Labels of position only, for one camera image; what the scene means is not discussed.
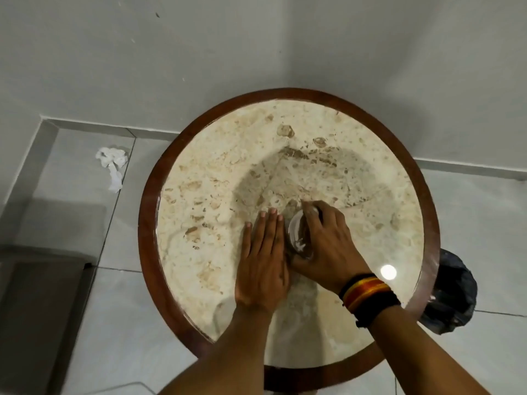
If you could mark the person's right hand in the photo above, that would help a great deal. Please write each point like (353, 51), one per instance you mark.
(333, 255)

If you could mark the person's left hand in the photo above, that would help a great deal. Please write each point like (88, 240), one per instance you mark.
(261, 275)

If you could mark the person's left little finger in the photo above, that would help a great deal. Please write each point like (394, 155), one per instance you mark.
(248, 242)

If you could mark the person's left middle finger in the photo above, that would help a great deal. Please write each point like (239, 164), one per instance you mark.
(271, 234)

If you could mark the person's right thumb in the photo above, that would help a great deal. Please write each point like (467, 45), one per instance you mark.
(300, 263)

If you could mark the clear drinking glass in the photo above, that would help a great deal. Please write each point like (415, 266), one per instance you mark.
(297, 236)

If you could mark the person's left forearm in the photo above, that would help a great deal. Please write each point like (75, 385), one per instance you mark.
(222, 357)

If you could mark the person's right forearm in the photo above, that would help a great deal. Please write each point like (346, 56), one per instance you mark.
(428, 357)

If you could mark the black yellow red striped wristband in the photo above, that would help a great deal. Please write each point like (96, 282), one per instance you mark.
(362, 291)

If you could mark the round marble table wooden rim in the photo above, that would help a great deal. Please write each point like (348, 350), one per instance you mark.
(197, 193)

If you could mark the black thread wristband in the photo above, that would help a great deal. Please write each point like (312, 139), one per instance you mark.
(376, 309)

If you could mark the black plastic bag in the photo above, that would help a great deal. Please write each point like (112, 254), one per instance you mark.
(451, 298)

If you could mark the crumpled white tissue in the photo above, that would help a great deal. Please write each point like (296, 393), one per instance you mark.
(111, 162)

